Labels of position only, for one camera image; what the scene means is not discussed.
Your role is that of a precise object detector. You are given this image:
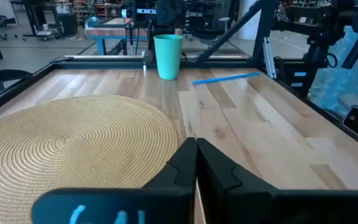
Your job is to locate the black equipment stand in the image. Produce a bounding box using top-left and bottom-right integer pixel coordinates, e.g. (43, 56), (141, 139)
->
(275, 0), (358, 98)

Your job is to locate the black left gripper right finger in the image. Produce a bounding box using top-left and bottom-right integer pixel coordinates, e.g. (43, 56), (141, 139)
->
(196, 138), (358, 224)

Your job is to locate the round woven straw placemat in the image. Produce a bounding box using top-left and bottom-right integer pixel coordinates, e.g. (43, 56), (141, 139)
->
(0, 95), (179, 224)

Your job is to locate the blue drinking straw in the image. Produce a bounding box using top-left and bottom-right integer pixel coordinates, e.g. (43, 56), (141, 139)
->
(192, 72), (260, 85)

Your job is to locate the black wheeled cart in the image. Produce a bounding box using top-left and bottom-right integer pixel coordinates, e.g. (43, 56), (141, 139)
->
(21, 0), (60, 42)

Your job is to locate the wooden table with blue legs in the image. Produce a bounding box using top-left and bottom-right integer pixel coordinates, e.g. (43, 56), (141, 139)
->
(83, 17), (183, 57)

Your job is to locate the teal plastic cup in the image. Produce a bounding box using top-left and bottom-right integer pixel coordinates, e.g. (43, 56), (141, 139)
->
(153, 34), (184, 81)

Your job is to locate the black aluminium table frame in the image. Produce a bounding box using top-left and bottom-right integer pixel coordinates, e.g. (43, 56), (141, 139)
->
(0, 0), (358, 156)

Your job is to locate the silver corner bracket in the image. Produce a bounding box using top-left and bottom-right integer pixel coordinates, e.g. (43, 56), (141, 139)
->
(262, 37), (278, 79)

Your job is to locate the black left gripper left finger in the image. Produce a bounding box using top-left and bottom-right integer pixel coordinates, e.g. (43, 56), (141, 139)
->
(31, 137), (198, 224)

